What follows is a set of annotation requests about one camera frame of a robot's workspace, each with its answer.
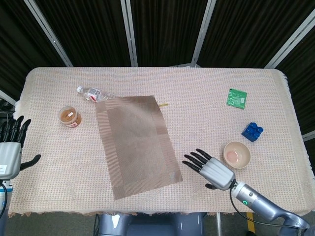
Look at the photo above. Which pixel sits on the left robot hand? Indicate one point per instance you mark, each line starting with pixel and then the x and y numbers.
pixel 8 157

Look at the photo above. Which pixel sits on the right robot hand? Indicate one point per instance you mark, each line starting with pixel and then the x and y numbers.
pixel 217 173

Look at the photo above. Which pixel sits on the light brown bowl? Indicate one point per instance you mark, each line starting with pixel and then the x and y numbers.
pixel 236 155

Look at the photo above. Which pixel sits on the brown woven placemat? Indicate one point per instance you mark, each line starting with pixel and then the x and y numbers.
pixel 137 145

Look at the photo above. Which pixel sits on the grey metal table leg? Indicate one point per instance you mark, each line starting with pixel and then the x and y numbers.
pixel 218 225

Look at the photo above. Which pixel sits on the blue toy brick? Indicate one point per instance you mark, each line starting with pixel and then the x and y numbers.
pixel 252 132

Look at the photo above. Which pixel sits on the clear jar of rubber bands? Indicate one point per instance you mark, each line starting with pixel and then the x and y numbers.
pixel 70 116

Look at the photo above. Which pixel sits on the beige woven tablecloth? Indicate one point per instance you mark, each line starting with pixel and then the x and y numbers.
pixel 209 98

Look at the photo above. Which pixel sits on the green foil packet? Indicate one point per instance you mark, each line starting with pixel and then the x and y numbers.
pixel 236 98

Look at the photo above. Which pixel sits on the grey robot torso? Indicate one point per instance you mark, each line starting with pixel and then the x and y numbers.
pixel 152 225

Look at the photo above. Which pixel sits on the yellow tape measure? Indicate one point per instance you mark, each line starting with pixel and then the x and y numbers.
pixel 164 105

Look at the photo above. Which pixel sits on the clear plastic water bottle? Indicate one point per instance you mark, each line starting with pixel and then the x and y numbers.
pixel 93 94

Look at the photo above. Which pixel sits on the white screen frame post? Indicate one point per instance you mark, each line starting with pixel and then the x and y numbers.
pixel 200 41
pixel 290 42
pixel 7 97
pixel 308 135
pixel 49 37
pixel 130 37

